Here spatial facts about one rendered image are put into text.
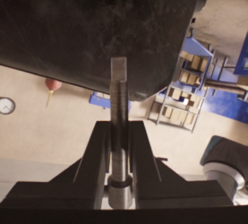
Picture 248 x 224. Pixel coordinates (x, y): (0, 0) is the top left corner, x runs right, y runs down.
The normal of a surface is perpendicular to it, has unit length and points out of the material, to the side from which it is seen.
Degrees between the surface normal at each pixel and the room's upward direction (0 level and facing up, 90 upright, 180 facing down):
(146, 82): 90
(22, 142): 90
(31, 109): 90
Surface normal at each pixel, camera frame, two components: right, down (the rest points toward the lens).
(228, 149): -0.24, -0.76
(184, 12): 0.37, 0.20
